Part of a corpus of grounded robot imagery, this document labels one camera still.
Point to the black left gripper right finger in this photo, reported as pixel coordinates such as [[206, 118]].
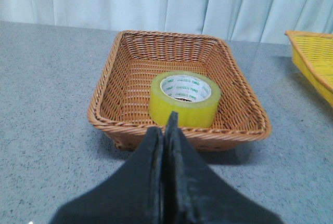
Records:
[[194, 193]]

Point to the white curtain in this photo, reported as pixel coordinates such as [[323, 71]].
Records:
[[238, 20]]

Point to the yellow woven basket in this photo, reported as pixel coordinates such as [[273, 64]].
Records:
[[312, 55]]

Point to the yellow packing tape roll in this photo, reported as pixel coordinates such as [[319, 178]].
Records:
[[193, 96]]

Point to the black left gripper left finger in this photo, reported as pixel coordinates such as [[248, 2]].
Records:
[[131, 195]]

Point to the brown wicker basket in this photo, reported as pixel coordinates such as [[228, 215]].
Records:
[[150, 74]]

